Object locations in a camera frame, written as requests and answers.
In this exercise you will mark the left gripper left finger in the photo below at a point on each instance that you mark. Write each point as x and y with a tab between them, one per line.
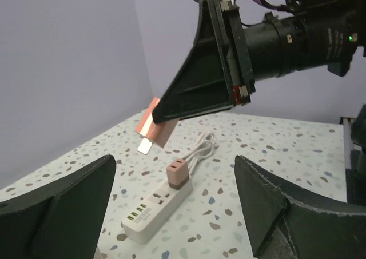
62	219

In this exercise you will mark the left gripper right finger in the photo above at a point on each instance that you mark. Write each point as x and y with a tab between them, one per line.
284	220

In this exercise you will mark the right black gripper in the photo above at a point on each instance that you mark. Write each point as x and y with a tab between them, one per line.
216	74

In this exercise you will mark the pink USB charger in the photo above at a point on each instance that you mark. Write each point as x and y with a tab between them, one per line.
153	133

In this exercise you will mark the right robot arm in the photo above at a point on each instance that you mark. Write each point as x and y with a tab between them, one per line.
303	34

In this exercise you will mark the white USB power strip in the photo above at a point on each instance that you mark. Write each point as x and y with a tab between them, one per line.
147	218

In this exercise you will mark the pink plugged USB adapter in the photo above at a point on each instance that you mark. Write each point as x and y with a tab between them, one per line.
177	173

